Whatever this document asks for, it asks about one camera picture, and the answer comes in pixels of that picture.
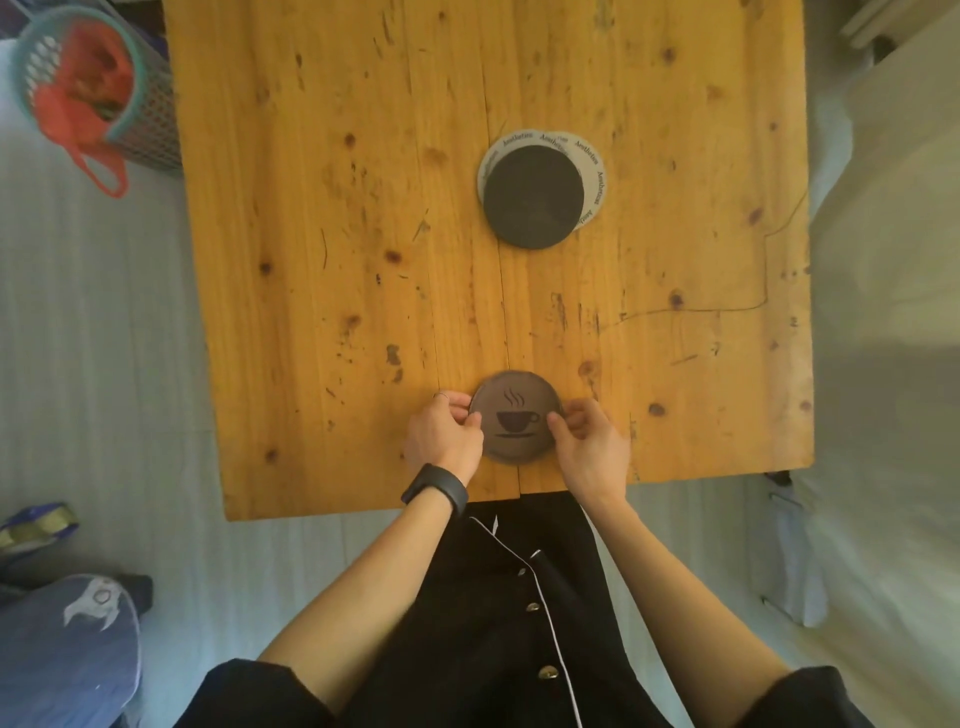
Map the person's left hand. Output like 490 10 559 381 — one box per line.
402 390 486 489

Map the person's right hand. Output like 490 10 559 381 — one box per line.
546 396 633 511

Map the brown coaster with cup print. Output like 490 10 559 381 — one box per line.
468 369 565 465

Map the person's right forearm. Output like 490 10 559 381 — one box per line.
581 491 794 728

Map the person's left forearm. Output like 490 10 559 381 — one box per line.
258 487 460 711

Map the black wristband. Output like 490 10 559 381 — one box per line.
400 463 470 519

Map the person's black buttoned garment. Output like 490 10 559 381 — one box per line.
174 491 876 728

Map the black round coaster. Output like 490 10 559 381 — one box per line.
483 144 585 251

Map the thin black thread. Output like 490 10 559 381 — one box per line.
600 187 810 331

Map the white round coaster with lettering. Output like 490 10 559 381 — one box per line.
477 128 560 205
555 132 609 234

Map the teal mesh basket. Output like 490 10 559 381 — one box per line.
10 3 183 179

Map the blue and yellow bag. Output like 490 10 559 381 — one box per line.
0 502 80 556

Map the blue cushion with white print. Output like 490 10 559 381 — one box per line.
0 573 144 728

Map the red plastic bag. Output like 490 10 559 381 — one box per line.
33 18 136 200

